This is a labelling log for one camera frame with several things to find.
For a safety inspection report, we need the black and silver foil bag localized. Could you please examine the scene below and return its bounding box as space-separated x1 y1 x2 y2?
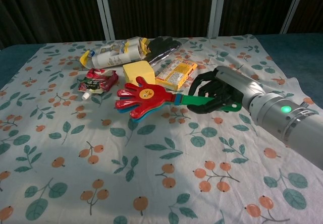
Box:
145 36 183 66

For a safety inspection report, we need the yellow printed snack box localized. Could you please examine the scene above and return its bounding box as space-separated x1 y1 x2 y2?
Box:
154 59 198 91

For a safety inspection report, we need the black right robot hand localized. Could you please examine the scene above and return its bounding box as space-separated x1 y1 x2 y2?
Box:
187 68 243 115

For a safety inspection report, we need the white metal frame post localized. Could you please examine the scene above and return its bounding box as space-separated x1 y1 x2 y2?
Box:
281 0 310 34
92 0 116 40
208 0 227 38

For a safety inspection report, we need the red spouted drink pouch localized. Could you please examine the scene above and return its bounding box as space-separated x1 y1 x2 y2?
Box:
78 68 119 101

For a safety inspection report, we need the floral fruit print tablecloth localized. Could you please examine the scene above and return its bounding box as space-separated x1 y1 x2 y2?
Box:
0 34 323 224

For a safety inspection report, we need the dark pleated curtain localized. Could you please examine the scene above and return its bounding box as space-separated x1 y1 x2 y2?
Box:
0 0 323 50

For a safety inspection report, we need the yellow foam cube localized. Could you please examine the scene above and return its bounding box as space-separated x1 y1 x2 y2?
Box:
122 60 155 86

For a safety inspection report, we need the white and yellow snack bag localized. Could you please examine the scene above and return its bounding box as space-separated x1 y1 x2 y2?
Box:
79 37 151 69

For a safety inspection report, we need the red hand clapper toy green handle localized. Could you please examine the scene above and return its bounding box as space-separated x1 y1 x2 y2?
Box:
115 76 242 123

